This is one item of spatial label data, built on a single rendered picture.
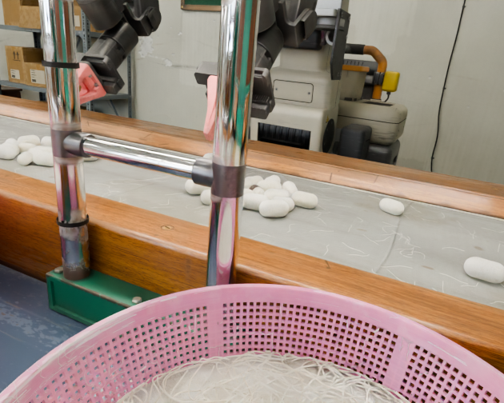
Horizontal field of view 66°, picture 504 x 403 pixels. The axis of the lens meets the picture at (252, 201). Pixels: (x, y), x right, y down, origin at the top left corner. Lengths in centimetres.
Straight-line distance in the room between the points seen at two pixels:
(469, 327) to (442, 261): 15
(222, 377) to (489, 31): 235
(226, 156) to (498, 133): 230
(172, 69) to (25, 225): 275
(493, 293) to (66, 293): 39
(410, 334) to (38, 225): 35
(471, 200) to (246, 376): 46
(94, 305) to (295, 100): 89
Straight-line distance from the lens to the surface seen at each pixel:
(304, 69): 116
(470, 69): 247
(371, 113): 134
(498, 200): 65
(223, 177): 25
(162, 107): 324
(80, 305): 40
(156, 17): 86
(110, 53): 79
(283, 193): 50
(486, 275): 42
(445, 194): 64
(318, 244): 42
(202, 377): 27
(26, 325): 42
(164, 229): 36
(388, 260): 42
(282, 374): 27
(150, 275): 36
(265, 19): 56
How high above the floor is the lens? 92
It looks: 20 degrees down
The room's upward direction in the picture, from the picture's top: 5 degrees clockwise
